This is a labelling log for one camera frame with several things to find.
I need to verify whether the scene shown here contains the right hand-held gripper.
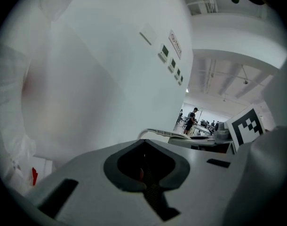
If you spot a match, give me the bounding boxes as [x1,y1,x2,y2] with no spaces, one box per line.
[168,104,268,154]

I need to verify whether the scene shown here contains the white wall switch plate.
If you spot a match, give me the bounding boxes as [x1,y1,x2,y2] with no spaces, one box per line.
[139,22,158,46]

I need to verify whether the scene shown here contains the red white wall sign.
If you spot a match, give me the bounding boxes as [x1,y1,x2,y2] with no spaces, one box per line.
[168,29,183,60]

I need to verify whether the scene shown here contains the white water dispenser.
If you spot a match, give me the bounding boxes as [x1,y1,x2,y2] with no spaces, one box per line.
[0,20,135,169]

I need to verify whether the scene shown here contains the clear water jug red handle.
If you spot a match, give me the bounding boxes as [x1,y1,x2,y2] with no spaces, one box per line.
[2,135,38,195]

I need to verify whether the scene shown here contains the grey table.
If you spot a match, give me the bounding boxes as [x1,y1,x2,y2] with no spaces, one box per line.
[192,123,216,137]

